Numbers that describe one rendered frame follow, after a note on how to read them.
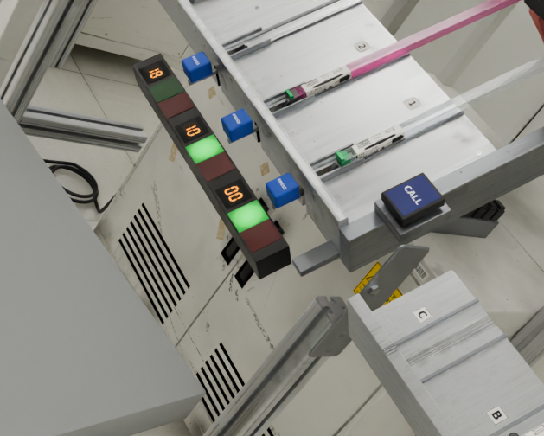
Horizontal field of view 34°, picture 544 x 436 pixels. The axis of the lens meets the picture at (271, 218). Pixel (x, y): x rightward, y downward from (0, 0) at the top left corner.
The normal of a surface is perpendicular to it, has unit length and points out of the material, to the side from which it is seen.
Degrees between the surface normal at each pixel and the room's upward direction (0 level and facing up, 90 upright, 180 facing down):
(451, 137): 43
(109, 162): 0
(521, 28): 90
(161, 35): 90
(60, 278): 0
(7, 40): 90
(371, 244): 90
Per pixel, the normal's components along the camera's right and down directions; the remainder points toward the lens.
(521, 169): 0.47, 0.70
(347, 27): -0.09, -0.58
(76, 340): 0.53, -0.72
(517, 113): -0.71, -0.07
